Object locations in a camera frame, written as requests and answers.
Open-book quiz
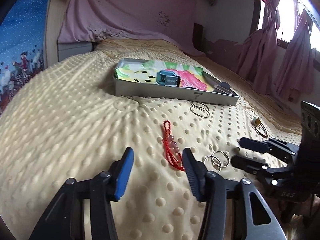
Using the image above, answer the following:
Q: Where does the pink window curtain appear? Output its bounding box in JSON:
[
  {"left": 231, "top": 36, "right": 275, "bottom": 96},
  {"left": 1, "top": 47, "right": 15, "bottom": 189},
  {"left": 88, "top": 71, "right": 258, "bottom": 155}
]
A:
[
  {"left": 274, "top": 0, "right": 314, "bottom": 102},
  {"left": 235, "top": 0, "right": 280, "bottom": 95}
]

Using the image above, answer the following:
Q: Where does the red beaded string bracelet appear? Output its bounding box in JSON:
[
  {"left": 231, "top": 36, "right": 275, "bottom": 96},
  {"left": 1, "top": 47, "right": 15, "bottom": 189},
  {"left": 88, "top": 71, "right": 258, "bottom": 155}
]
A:
[{"left": 161, "top": 120, "right": 186, "bottom": 172}]

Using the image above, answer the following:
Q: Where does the wooden headboard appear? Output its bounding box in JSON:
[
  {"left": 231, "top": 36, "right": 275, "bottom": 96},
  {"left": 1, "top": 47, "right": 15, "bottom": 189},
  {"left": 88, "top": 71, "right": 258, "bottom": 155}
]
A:
[{"left": 44, "top": 0, "right": 69, "bottom": 68}]

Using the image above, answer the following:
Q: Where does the grey bedside cabinet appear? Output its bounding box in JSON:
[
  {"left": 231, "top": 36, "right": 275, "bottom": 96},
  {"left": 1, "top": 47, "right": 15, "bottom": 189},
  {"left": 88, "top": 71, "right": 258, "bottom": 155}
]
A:
[{"left": 57, "top": 42, "right": 93, "bottom": 62}]

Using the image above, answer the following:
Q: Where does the large silver hoop pair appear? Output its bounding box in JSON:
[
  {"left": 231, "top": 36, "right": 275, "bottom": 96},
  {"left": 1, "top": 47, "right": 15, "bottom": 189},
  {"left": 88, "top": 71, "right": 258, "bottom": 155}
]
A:
[{"left": 190, "top": 101, "right": 210, "bottom": 119}]

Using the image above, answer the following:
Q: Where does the small silver ring pair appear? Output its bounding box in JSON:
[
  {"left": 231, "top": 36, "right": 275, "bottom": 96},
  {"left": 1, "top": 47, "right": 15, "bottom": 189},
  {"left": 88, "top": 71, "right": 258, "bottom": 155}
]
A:
[{"left": 203, "top": 150, "right": 231, "bottom": 173}]

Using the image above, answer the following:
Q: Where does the silver rectangular hair claw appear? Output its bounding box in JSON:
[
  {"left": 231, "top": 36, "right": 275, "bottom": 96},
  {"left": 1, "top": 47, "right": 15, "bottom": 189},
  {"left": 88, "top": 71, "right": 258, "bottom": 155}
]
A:
[{"left": 214, "top": 85, "right": 233, "bottom": 95}]

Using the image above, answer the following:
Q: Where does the right pink window curtain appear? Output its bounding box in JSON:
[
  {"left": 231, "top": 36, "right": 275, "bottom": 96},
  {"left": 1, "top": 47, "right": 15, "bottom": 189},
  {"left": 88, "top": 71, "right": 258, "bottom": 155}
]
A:
[{"left": 274, "top": 0, "right": 314, "bottom": 102}]

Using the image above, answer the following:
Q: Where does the colourful cartoon cloth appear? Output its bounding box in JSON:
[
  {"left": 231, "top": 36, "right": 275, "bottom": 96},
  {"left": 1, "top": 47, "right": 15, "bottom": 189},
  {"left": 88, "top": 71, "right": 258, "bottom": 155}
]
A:
[{"left": 114, "top": 60, "right": 213, "bottom": 92}]

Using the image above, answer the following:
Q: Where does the pink wall sheet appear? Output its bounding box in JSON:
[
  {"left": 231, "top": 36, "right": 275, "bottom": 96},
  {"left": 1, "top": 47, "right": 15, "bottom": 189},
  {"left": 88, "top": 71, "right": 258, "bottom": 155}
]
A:
[{"left": 58, "top": 0, "right": 203, "bottom": 56}]

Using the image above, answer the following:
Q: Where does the blue cartoon wardrobe curtain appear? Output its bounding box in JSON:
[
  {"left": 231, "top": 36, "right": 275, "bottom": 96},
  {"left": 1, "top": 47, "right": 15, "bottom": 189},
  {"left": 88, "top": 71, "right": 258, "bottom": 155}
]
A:
[{"left": 1, "top": 0, "right": 49, "bottom": 112}]

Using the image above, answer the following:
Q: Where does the blue smart watch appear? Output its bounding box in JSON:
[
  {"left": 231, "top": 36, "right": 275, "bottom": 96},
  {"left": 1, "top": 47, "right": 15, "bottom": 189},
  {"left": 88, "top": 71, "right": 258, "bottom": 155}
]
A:
[{"left": 156, "top": 70, "right": 181, "bottom": 87}]

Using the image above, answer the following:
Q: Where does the amber bead hair tie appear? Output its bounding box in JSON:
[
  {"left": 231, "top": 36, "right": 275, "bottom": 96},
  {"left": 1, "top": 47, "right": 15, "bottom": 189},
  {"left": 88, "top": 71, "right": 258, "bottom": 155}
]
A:
[{"left": 251, "top": 116, "right": 269, "bottom": 139}]

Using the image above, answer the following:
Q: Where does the left pink window curtain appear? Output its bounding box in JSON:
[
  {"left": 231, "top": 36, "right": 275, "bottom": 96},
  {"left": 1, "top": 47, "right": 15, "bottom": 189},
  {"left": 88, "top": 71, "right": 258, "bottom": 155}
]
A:
[{"left": 235, "top": 0, "right": 280, "bottom": 95}]

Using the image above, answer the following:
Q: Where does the cream dotted bed blanket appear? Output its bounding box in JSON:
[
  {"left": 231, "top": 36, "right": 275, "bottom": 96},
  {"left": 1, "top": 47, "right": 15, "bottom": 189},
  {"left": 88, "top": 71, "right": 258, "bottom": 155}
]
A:
[{"left": 1, "top": 40, "right": 302, "bottom": 239}]

